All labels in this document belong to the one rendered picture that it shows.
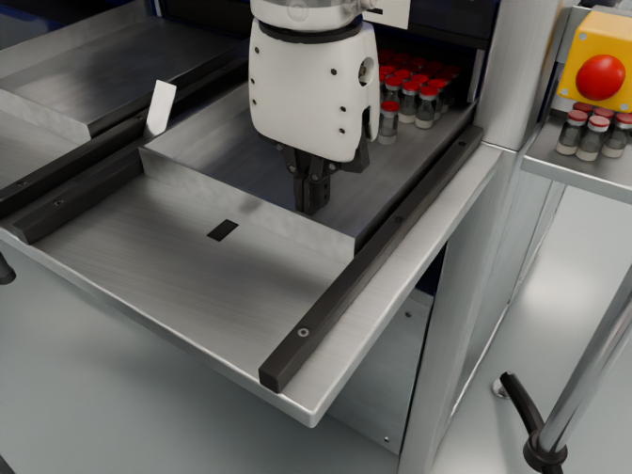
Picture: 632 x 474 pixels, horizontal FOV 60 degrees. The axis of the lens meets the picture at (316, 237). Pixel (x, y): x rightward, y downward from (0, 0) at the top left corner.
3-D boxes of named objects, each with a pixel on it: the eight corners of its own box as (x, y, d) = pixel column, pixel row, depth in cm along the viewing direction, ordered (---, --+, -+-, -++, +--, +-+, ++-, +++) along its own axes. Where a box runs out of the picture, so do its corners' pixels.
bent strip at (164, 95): (167, 124, 67) (158, 79, 63) (185, 131, 66) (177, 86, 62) (72, 181, 58) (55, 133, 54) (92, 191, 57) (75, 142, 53)
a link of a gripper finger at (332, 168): (355, 148, 46) (351, 210, 50) (322, 136, 47) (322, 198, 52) (334, 165, 44) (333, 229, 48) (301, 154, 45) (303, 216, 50)
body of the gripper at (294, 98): (400, 1, 39) (386, 138, 46) (282, -24, 43) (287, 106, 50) (345, 36, 34) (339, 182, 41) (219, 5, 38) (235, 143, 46)
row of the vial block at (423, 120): (312, 86, 74) (312, 54, 71) (435, 123, 67) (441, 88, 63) (304, 92, 73) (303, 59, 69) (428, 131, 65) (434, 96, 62)
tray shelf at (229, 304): (134, 21, 97) (132, 10, 96) (522, 134, 69) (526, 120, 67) (-160, 141, 67) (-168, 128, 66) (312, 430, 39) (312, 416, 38)
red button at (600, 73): (576, 83, 54) (591, 43, 52) (620, 93, 53) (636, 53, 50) (567, 98, 52) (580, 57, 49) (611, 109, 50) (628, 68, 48)
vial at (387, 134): (382, 134, 65) (386, 101, 62) (399, 139, 64) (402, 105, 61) (373, 142, 63) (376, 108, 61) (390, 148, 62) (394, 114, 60)
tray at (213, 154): (317, 62, 80) (317, 39, 78) (487, 109, 69) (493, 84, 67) (145, 174, 59) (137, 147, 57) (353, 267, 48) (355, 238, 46)
